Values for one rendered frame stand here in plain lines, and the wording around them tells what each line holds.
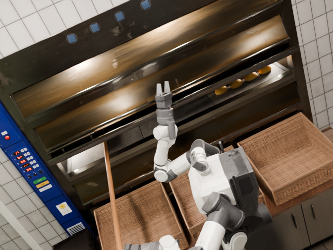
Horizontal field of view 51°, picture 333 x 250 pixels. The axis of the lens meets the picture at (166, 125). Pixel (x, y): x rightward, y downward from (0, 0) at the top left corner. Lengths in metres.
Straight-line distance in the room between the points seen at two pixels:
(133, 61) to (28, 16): 0.64
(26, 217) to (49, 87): 1.02
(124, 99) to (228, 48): 0.77
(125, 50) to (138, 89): 0.27
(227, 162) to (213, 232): 0.39
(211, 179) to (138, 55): 0.99
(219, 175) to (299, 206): 1.06
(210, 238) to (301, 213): 1.31
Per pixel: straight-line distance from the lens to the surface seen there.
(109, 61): 2.25
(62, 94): 2.29
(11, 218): 2.81
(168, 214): 2.76
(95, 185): 2.66
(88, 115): 2.37
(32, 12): 2.19
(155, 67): 2.30
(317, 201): 2.65
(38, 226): 2.88
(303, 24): 2.64
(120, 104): 2.35
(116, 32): 2.20
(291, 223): 2.66
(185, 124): 2.51
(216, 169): 1.67
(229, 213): 1.51
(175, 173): 1.95
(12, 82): 2.31
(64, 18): 2.18
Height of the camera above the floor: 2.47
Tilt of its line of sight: 30 degrees down
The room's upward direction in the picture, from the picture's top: 24 degrees counter-clockwise
